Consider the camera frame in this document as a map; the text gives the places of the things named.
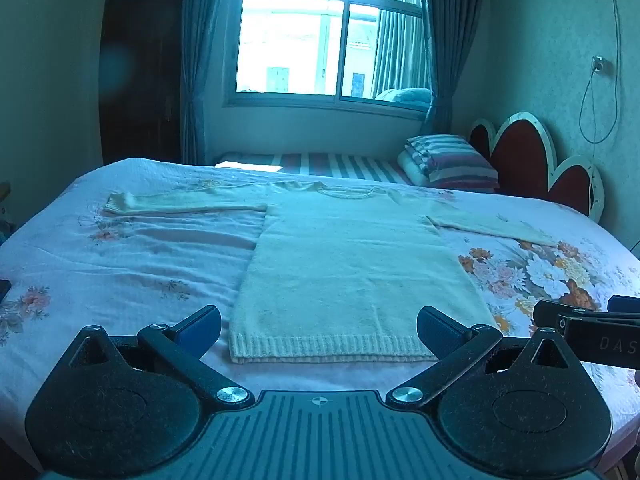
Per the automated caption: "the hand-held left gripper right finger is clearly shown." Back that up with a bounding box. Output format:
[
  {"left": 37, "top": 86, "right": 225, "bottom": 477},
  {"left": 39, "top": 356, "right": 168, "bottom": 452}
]
[{"left": 387, "top": 305, "right": 576, "bottom": 408}]

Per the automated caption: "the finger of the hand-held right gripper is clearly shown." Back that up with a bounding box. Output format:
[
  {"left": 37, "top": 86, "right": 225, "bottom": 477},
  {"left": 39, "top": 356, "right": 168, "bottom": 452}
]
[
  {"left": 607, "top": 295, "right": 640, "bottom": 314},
  {"left": 532, "top": 299, "right": 640, "bottom": 332}
]

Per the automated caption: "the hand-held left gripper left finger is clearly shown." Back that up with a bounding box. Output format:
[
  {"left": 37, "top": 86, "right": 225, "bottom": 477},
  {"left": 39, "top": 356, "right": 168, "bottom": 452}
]
[{"left": 67, "top": 305, "right": 256, "bottom": 408}]

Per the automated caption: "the cream knitted sweater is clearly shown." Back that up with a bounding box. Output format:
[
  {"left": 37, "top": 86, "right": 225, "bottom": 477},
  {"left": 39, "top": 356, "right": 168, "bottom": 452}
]
[{"left": 102, "top": 180, "right": 558, "bottom": 365}]

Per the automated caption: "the floral bed sheet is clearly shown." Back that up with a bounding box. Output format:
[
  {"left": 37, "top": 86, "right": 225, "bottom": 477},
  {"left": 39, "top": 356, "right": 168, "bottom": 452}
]
[{"left": 0, "top": 157, "right": 640, "bottom": 471}]

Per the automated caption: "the red scalloped headboard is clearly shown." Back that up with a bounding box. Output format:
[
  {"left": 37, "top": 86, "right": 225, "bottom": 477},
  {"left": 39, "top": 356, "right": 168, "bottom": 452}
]
[{"left": 467, "top": 112, "right": 606, "bottom": 224}]

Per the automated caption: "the white pillow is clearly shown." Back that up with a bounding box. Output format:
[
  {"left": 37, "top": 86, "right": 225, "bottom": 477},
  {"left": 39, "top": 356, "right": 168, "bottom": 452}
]
[{"left": 397, "top": 150, "right": 432, "bottom": 187}]

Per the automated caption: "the striped pillow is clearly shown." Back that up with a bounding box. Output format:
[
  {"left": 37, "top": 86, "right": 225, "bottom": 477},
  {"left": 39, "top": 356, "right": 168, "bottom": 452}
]
[{"left": 404, "top": 134, "right": 501, "bottom": 193}]

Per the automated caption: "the striped bed sheet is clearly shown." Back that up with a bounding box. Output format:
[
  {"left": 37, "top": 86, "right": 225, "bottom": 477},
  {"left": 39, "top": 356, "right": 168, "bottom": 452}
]
[{"left": 215, "top": 151, "right": 416, "bottom": 186}]

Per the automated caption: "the blue quilt on windowsill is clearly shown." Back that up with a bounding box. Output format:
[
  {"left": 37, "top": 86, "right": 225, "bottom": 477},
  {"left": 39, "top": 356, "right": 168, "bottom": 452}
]
[{"left": 374, "top": 87, "right": 434, "bottom": 110}]

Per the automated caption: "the dark wooden wardrobe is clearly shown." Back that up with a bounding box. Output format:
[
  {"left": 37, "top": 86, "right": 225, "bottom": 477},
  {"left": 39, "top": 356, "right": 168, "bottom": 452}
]
[{"left": 99, "top": 0, "right": 187, "bottom": 166}]

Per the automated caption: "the blue curtain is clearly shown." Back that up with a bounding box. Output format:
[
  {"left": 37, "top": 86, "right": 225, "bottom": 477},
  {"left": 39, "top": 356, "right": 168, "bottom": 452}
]
[
  {"left": 419, "top": 0, "right": 490, "bottom": 136},
  {"left": 179, "top": 0, "right": 241, "bottom": 166}
]

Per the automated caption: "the sliding glass window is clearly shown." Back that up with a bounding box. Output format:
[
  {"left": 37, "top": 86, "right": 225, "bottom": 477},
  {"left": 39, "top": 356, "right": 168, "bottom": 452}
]
[{"left": 224, "top": 0, "right": 434, "bottom": 112}]

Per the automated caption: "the hanging power cable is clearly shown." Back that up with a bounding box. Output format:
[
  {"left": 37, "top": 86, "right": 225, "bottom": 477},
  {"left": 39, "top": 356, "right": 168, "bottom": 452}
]
[{"left": 579, "top": 0, "right": 623, "bottom": 145}]

